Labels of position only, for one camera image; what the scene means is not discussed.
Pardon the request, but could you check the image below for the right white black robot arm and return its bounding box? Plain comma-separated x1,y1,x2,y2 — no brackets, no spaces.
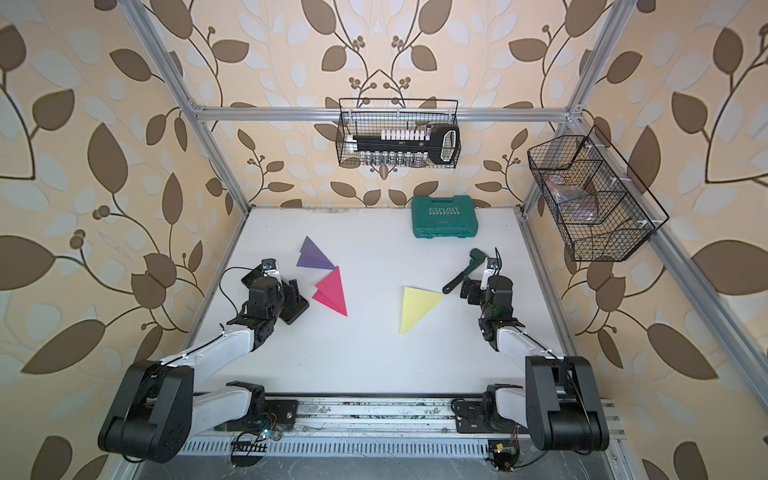
460,275,610,454

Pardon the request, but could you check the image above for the green black pipe wrench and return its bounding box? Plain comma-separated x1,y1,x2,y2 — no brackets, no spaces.
442,248,488,295

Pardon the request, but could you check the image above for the plastic bag in basket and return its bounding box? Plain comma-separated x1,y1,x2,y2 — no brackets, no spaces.
546,174,599,225

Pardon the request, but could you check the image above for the pink square paper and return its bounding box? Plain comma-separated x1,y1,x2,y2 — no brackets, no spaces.
312,267,348,317

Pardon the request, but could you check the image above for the black wire basket right wall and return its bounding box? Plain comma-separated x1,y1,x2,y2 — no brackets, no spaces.
527,126,669,262

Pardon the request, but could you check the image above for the black flat tray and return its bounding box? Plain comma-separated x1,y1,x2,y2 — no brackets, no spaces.
241,266,263,289

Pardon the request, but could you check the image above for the black socket holder tool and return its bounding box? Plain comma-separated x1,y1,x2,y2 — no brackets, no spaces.
342,124,461,166

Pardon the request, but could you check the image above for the green tool case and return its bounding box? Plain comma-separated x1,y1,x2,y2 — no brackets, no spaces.
411,195,479,239

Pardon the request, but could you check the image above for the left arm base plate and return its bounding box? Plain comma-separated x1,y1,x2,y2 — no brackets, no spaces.
214,399,299,432

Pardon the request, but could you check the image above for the black wire basket wall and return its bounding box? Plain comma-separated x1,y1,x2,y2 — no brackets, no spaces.
335,97,461,169
527,126,669,262

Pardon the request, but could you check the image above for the purple square paper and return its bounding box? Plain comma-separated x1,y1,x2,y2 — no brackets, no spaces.
296,236,336,270

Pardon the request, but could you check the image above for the aluminium front rail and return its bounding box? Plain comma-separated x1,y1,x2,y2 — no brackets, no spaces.
127,395,626,439

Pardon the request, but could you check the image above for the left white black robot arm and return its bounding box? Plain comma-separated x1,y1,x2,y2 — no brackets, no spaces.
97,273,309,463

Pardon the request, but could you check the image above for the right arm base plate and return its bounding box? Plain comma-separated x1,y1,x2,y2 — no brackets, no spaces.
450,398,528,435

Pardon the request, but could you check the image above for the yellow square paper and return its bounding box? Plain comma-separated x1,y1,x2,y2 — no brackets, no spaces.
399,287,445,335

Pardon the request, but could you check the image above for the black wire basket back wall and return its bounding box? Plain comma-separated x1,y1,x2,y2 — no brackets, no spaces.
335,97,461,169

